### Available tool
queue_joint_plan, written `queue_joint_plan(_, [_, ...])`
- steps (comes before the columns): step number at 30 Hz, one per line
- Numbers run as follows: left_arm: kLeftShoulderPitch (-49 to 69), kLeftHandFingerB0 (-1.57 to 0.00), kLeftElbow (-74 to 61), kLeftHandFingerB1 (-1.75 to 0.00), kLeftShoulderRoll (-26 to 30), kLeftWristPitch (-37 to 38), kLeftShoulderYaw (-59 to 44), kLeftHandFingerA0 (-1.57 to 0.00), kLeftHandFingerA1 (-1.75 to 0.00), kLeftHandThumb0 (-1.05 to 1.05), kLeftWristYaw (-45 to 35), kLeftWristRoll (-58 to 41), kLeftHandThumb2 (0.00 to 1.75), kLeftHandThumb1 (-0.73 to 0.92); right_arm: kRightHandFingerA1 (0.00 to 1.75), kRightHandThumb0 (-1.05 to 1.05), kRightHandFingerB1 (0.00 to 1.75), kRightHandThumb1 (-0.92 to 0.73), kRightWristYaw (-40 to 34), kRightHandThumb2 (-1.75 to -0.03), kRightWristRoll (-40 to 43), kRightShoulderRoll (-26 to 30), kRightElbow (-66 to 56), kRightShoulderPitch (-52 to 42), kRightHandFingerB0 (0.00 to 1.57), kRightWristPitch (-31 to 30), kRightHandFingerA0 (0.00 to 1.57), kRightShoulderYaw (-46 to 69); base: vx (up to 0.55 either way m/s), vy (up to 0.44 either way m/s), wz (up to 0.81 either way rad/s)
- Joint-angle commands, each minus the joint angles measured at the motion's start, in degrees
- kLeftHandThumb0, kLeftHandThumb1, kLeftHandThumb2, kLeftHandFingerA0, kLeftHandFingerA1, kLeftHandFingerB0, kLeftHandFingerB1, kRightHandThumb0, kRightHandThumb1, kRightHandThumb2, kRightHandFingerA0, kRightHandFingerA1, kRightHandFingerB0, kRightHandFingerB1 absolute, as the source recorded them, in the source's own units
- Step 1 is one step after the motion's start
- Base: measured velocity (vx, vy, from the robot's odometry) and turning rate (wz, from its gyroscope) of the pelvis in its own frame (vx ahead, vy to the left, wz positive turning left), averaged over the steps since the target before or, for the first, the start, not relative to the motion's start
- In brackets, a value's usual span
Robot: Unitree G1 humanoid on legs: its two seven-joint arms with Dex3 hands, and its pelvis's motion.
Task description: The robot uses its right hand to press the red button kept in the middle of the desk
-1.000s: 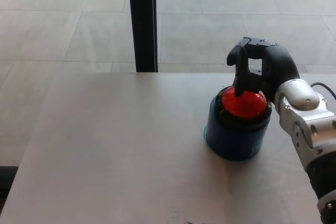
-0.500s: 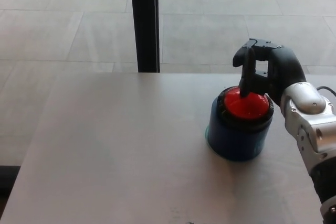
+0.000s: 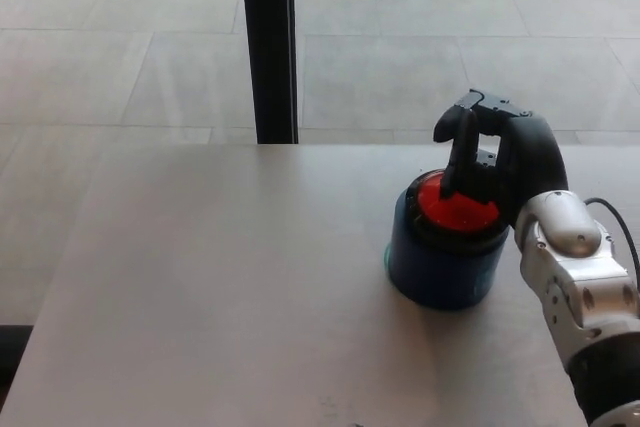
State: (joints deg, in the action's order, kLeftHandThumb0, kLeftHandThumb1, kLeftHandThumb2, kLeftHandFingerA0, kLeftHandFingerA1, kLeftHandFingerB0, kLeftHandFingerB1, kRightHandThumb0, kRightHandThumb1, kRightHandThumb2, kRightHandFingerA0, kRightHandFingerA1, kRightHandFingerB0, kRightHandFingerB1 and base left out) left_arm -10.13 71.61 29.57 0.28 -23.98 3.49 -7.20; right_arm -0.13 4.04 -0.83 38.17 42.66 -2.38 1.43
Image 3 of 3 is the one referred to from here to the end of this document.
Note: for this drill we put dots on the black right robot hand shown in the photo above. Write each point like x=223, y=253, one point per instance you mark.
x=535, y=157

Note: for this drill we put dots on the red button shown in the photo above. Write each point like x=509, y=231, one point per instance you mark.
x=430, y=267

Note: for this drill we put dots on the black vertical post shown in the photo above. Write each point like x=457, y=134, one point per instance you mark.
x=270, y=47

